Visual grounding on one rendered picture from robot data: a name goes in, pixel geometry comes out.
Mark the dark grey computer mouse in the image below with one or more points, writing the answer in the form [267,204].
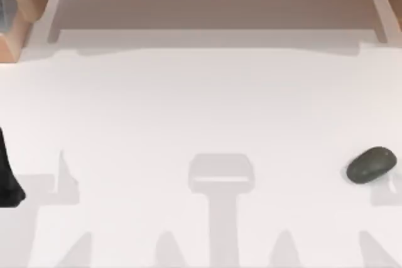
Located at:
[370,165]

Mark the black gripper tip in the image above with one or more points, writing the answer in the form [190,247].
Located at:
[7,183]

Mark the wooden cabinet with grey inside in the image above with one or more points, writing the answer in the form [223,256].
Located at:
[14,13]

